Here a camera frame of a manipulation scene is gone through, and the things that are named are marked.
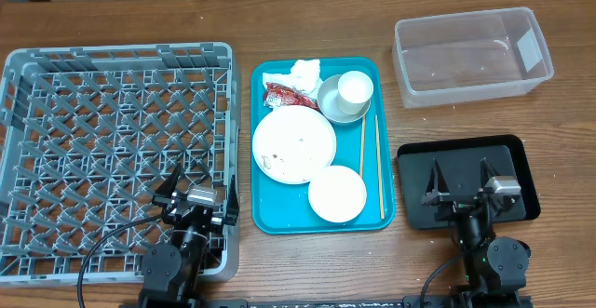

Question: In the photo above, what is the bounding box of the large white dirty plate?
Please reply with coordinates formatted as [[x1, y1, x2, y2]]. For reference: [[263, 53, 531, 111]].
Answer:
[[251, 105, 337, 185]]

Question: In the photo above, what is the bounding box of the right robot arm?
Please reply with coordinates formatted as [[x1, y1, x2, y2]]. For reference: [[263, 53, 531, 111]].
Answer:
[[417, 158, 533, 308]]

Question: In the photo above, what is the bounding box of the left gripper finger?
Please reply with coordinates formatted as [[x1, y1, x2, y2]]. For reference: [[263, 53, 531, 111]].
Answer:
[[156, 163, 183, 197], [225, 181, 239, 220]]

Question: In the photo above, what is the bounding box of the grey plastic dish rack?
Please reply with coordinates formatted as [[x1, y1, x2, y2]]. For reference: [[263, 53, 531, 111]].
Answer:
[[1, 42, 241, 288]]

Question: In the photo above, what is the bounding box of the teal plastic serving tray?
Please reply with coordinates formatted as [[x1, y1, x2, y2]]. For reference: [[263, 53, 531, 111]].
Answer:
[[251, 57, 396, 234]]

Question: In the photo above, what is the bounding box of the right wooden chopstick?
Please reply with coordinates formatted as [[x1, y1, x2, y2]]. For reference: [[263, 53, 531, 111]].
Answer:
[[374, 115, 386, 220]]

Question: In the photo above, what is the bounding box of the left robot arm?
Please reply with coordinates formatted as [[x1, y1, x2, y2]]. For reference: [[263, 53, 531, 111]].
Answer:
[[138, 165, 239, 308]]

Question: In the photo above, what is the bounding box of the black plastic tray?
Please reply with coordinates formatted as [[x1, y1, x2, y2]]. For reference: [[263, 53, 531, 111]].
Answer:
[[396, 135, 541, 230]]

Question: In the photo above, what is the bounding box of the white paper cup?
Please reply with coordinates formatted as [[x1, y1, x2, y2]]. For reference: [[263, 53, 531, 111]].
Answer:
[[337, 71, 373, 114]]

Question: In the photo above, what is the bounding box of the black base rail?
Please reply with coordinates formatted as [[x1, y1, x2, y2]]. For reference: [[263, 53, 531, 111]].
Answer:
[[205, 295, 534, 308]]

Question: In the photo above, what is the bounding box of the red sauce packet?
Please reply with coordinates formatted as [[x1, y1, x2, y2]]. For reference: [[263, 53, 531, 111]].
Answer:
[[264, 82, 319, 111]]

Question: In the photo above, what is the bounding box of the white napkin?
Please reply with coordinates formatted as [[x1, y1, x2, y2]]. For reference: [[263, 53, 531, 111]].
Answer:
[[262, 60, 323, 100]]

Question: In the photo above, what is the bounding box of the clear plastic waste bin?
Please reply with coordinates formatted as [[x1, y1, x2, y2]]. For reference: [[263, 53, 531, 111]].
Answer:
[[392, 7, 554, 108]]

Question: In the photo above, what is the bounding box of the small white round plate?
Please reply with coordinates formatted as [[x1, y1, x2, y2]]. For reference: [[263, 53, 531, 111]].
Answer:
[[307, 166, 367, 223]]

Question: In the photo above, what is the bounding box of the grey round bowl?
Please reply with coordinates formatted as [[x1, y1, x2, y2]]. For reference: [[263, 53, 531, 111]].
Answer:
[[317, 74, 371, 125]]

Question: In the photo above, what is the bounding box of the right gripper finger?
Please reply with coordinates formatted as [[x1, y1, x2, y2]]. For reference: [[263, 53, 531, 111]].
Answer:
[[426, 159, 450, 195], [481, 157, 501, 190]]

